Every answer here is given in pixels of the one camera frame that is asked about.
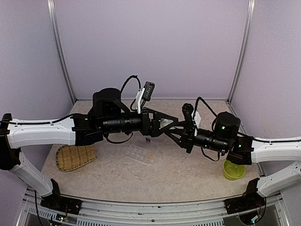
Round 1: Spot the right aluminium frame post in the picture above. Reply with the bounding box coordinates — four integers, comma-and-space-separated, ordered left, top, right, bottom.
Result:
227, 0, 256, 105

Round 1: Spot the front aluminium rail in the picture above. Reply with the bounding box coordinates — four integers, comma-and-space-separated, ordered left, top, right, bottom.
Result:
16, 186, 290, 226

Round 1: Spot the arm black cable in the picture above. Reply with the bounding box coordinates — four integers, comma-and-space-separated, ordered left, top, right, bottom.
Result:
194, 96, 218, 117
120, 75, 142, 95

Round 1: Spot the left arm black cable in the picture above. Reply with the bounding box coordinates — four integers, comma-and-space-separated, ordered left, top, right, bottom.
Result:
120, 75, 142, 95

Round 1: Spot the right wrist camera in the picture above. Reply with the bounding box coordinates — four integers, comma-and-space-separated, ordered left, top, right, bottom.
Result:
182, 103, 202, 129

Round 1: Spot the left aluminium frame post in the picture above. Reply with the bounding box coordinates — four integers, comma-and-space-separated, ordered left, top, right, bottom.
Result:
47, 0, 77, 105

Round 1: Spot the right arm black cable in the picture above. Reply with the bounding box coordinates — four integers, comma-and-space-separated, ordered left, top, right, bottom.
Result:
194, 96, 218, 117

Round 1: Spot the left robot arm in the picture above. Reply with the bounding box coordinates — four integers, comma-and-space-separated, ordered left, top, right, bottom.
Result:
0, 88, 178, 210

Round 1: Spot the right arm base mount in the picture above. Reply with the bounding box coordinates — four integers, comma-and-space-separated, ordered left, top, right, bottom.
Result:
224, 196, 266, 214

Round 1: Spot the clear plastic pill organizer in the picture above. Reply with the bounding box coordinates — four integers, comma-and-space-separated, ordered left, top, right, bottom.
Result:
125, 136, 159, 164

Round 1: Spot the green plastic bowl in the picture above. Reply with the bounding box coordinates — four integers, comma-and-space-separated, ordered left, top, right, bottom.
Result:
223, 160, 246, 180

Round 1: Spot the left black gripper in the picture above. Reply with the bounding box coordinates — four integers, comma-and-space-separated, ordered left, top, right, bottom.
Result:
102, 107, 179, 138

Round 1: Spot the white pill bottle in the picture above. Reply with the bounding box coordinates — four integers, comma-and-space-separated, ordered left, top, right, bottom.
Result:
160, 118, 173, 128

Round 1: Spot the woven bamboo tray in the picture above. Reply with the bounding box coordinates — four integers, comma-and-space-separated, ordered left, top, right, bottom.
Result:
55, 145, 97, 172

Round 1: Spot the aluminium frame post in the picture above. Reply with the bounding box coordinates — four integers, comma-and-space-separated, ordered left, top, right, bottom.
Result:
227, 0, 256, 105
47, 0, 77, 105

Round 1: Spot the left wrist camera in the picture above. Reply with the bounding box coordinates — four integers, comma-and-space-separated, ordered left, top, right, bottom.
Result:
134, 81, 155, 113

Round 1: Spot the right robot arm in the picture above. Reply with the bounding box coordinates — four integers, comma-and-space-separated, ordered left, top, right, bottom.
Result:
165, 112, 301, 209

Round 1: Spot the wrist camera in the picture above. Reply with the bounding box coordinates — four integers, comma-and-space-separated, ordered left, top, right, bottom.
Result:
182, 103, 202, 129
134, 81, 155, 113

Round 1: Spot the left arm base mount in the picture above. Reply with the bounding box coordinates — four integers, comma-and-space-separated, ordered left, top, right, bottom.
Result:
40, 194, 82, 215

